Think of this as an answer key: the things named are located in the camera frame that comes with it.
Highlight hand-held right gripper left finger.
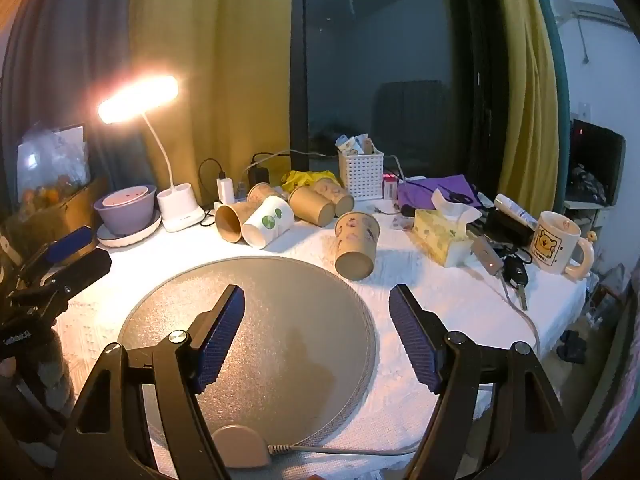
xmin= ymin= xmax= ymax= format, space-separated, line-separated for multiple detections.
xmin=52 ymin=284 xmax=246 ymax=480

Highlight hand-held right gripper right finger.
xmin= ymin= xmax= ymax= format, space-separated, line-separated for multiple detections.
xmin=388 ymin=283 xmax=584 ymax=480

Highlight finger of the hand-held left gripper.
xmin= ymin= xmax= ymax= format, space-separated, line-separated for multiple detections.
xmin=10 ymin=247 xmax=112 ymax=312
xmin=20 ymin=225 xmax=97 ymax=275

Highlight tall printed paper cup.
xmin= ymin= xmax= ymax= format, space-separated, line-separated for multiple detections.
xmin=334 ymin=211 xmax=381 ymax=281

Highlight plain brown paper cup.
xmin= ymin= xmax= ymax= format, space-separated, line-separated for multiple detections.
xmin=214 ymin=201 xmax=264 ymax=245
xmin=287 ymin=186 xmax=336 ymax=226

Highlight white cup with green print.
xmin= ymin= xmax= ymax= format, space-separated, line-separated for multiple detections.
xmin=241 ymin=195 xmax=296 ymax=250

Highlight small brown paper cup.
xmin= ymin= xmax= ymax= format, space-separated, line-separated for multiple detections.
xmin=247 ymin=181 xmax=289 ymax=206

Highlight brown printed paper cup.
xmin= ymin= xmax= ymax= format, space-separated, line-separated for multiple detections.
xmin=312 ymin=178 xmax=355 ymax=217

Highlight brown cardboard box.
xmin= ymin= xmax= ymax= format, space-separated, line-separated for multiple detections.
xmin=9 ymin=176 xmax=109 ymax=257

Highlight white tablecloth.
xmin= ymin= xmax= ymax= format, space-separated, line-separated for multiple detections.
xmin=52 ymin=199 xmax=589 ymax=480

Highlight round grey mat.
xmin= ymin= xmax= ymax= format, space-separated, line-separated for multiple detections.
xmin=116 ymin=256 xmax=377 ymax=450

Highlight purple bowl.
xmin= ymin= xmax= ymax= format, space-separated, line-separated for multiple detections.
xmin=93 ymin=185 xmax=159 ymax=237

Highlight white plate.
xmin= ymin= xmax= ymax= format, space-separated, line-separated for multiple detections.
xmin=96 ymin=208 xmax=164 ymax=249

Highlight clear plastic bag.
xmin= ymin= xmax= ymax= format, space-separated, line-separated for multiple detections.
xmin=17 ymin=124 xmax=92 ymax=202

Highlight yellow tissue box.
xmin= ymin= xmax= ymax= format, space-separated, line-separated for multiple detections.
xmin=410 ymin=188 xmax=484 ymax=267

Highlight small pink device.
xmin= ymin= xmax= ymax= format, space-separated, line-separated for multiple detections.
xmin=472 ymin=237 xmax=504 ymax=276

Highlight white desk lamp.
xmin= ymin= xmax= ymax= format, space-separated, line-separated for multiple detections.
xmin=97 ymin=75 xmax=206 ymax=234

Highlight white mat controller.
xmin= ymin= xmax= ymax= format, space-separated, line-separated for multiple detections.
xmin=210 ymin=425 xmax=274 ymax=469

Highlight black car key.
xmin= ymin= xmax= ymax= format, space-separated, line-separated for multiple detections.
xmin=499 ymin=254 xmax=530 ymax=311

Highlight black pouch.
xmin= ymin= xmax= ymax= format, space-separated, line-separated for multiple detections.
xmin=482 ymin=208 xmax=536 ymax=249

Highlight white charger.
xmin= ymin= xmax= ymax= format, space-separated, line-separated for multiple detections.
xmin=216 ymin=175 xmax=236 ymax=206

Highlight purple cloth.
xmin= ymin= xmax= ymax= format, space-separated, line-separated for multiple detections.
xmin=397 ymin=174 xmax=494 ymax=212

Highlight black scissors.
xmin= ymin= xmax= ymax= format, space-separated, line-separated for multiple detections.
xmin=439 ymin=187 xmax=494 ymax=209

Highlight white tube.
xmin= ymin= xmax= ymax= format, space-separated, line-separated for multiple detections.
xmin=493 ymin=193 xmax=539 ymax=229

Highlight white plastic basket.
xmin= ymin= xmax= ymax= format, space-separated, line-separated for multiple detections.
xmin=338 ymin=149 xmax=385 ymax=202

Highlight dark slippers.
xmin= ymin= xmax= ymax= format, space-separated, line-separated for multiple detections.
xmin=558 ymin=329 xmax=587 ymax=364

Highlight cream mug with bear print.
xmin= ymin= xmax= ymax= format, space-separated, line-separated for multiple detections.
xmin=529 ymin=210 xmax=596 ymax=280

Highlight yellow cloth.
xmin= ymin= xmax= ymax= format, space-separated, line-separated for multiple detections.
xmin=280 ymin=169 xmax=344 ymax=191

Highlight grey curtain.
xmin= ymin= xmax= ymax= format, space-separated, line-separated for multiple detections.
xmin=0 ymin=0 xmax=151 ymax=213

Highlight packets in basket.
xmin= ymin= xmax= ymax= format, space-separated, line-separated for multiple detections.
xmin=334 ymin=133 xmax=382 ymax=156

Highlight yellow curtain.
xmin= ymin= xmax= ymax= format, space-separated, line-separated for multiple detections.
xmin=128 ymin=0 xmax=294 ymax=207
xmin=487 ymin=0 xmax=564 ymax=202

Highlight black monitor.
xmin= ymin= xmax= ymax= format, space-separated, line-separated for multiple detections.
xmin=569 ymin=118 xmax=627 ymax=206

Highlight grey cable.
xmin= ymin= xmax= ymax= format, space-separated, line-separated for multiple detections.
xmin=267 ymin=437 xmax=426 ymax=457

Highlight black cable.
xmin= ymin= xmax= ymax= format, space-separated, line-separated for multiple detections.
xmin=198 ymin=158 xmax=227 ymax=197

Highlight white cable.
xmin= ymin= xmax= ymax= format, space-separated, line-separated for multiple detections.
xmin=244 ymin=148 xmax=307 ymax=172

